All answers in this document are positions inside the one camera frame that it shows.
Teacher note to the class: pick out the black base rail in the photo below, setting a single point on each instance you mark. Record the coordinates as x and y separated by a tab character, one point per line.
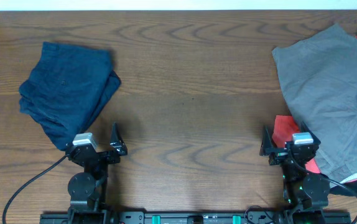
250	216

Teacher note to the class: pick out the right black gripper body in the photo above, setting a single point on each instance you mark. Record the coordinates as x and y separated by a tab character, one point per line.
279	155

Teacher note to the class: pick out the red printed t-shirt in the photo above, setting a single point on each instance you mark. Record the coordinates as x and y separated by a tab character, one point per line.
284	128

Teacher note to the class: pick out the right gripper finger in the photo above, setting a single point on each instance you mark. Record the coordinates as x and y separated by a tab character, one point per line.
267	146
305	129

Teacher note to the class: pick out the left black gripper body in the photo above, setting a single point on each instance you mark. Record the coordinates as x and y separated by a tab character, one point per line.
102	154

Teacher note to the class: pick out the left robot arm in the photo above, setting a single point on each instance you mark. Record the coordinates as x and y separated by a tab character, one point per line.
87	189

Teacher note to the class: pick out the grey cotton shorts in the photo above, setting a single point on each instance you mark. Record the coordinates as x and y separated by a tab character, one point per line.
318	80

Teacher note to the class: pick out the folded navy blue shorts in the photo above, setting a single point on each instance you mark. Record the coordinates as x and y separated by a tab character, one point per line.
67	90

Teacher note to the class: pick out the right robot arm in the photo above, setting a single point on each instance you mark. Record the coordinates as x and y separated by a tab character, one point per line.
305	191

